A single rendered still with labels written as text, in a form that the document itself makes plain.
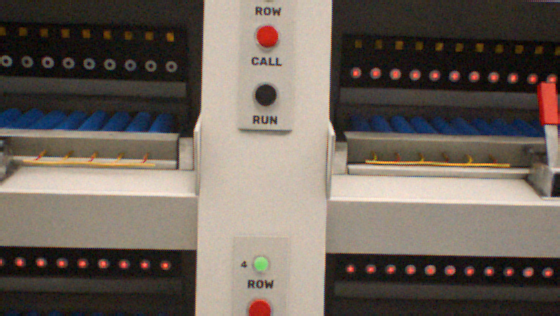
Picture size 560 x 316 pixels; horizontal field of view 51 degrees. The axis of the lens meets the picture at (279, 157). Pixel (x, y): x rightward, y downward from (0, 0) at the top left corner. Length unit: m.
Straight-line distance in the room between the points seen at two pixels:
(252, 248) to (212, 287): 0.04
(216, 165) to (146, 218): 0.07
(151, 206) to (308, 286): 0.13
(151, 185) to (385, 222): 0.18
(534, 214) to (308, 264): 0.18
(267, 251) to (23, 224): 0.18
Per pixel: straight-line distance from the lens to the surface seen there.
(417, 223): 0.46
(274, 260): 0.44
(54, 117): 0.58
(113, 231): 0.46
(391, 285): 0.63
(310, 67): 0.44
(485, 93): 0.65
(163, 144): 0.48
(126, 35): 0.61
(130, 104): 0.60
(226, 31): 0.44
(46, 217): 0.47
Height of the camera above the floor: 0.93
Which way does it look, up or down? 1 degrees up
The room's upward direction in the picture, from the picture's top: 2 degrees clockwise
